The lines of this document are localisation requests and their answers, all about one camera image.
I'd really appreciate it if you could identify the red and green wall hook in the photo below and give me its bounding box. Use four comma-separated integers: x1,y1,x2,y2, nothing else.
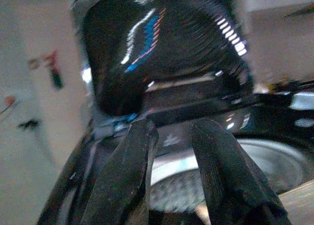
28,50,65,90

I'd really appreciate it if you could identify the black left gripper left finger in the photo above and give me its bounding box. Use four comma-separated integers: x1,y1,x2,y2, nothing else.
80,119,160,225

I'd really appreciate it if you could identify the black top-load washing machine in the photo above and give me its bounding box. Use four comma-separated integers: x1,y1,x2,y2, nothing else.
36,0,314,225

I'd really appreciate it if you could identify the steel washer drum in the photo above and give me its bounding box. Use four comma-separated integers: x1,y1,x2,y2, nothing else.
147,138,310,212

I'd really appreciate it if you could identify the round orange wall hook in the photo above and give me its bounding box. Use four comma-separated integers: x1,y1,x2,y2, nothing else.
0,95,17,118

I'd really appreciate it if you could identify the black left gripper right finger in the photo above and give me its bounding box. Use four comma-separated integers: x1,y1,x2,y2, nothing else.
191,119,293,225

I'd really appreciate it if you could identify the brown cardboard sheet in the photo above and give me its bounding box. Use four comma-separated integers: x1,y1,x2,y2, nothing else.
278,180,314,225

